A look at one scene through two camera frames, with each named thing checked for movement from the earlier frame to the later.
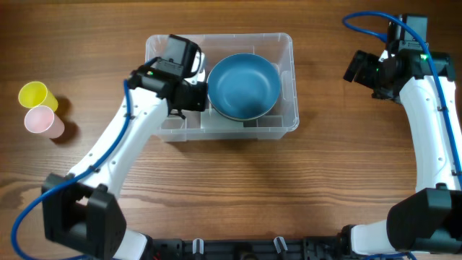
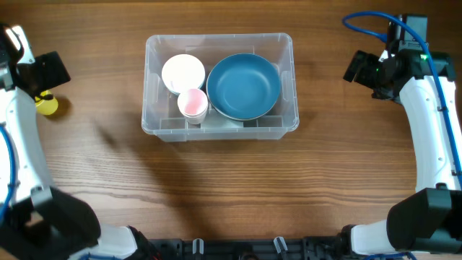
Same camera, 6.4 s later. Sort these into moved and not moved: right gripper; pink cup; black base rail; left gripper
Moved: pink cup; left gripper
Not moved: black base rail; right gripper
